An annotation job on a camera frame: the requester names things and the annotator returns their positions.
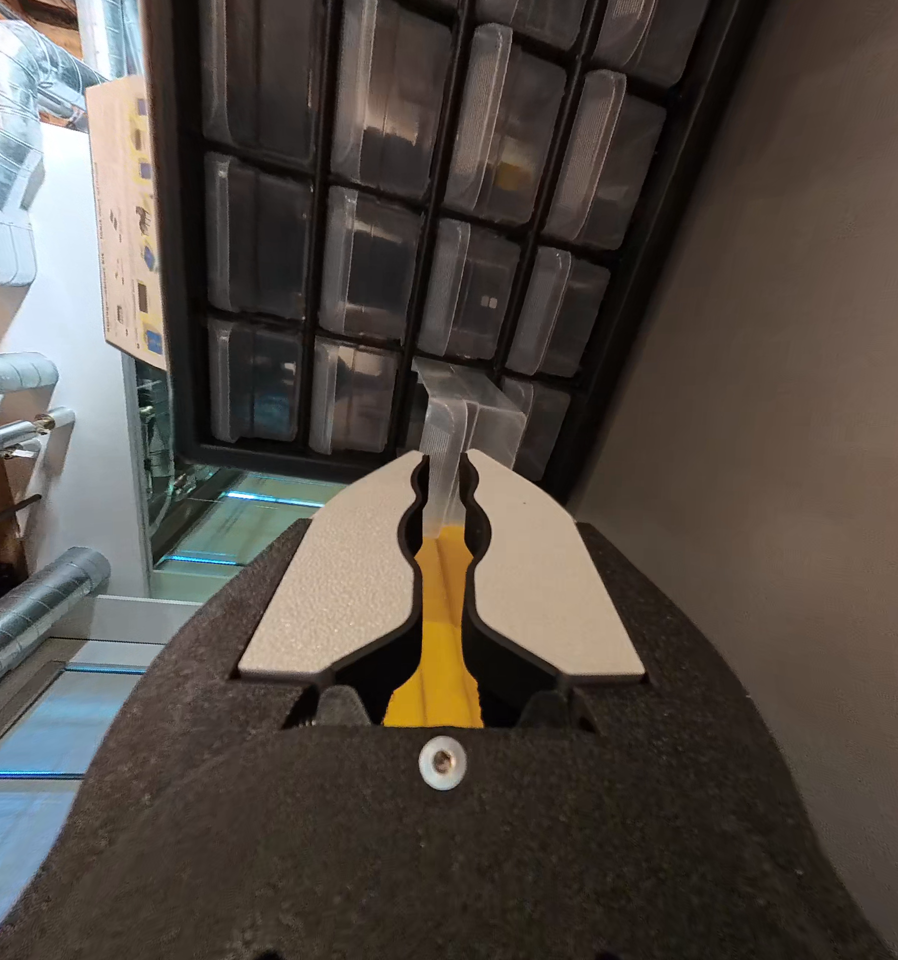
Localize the yellow plastic bin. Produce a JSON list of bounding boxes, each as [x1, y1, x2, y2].
[[382, 525, 488, 729]]

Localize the metal air duct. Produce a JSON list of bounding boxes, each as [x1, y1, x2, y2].
[[0, 348, 60, 424]]

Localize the black drawer cabinet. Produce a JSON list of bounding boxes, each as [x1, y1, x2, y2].
[[142, 0, 765, 504]]

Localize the silver pipe bundle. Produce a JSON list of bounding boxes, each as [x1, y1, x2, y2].
[[0, 15, 105, 286]]

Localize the clear plastic drawer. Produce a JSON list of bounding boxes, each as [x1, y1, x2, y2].
[[412, 356, 528, 534]]

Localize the round metal duct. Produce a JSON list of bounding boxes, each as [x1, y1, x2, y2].
[[0, 548, 113, 709]]

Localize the glass partition wall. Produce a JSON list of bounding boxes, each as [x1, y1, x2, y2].
[[0, 375, 353, 901]]

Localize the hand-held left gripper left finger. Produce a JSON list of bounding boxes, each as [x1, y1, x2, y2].
[[239, 450, 428, 684]]

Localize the printed instruction sheet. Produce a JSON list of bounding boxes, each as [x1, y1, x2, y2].
[[85, 75, 173, 373]]

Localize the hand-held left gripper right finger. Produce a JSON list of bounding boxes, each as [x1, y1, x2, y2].
[[461, 447, 645, 687]]

